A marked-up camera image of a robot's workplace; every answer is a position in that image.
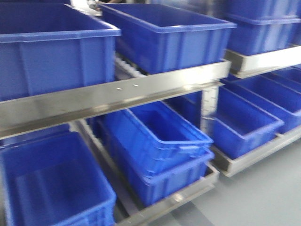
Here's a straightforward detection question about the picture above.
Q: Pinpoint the rack blue crate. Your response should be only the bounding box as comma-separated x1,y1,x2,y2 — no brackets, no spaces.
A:
225,14,301,56
212,86,284,159

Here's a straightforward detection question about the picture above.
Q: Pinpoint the shelf blue crate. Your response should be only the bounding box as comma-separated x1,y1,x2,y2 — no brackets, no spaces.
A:
101,4,236,74
119,149,214,206

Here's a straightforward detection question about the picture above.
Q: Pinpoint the far left steel shelf rack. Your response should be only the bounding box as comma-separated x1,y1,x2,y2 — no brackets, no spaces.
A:
211,44,301,178

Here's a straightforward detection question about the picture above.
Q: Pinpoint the nested blue crate upper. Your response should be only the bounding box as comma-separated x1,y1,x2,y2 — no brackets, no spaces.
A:
98,101,213,177

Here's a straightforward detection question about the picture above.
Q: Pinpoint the steel shelf rack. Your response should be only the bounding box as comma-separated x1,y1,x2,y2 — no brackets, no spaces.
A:
211,44,301,178
0,56,231,226

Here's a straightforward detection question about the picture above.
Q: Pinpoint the top left blue crate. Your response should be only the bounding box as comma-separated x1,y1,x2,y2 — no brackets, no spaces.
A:
0,2,121,101

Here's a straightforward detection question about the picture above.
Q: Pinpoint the right rack lower blue crate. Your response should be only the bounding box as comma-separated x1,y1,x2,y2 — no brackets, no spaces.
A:
212,86,284,159

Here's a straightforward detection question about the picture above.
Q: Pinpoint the right rack upper blue crate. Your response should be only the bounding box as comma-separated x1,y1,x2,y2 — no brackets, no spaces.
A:
225,14,301,56

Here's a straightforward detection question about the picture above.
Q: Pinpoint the middle shelf front blue crate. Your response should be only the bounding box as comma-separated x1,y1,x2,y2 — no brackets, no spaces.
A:
101,4,236,74

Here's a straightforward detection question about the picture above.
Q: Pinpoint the bottom shelf front blue crate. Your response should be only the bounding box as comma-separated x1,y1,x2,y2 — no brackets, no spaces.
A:
119,149,214,206

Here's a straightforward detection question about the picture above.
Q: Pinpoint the lower left blue crate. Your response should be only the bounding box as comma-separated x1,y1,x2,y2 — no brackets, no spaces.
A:
0,132,116,226

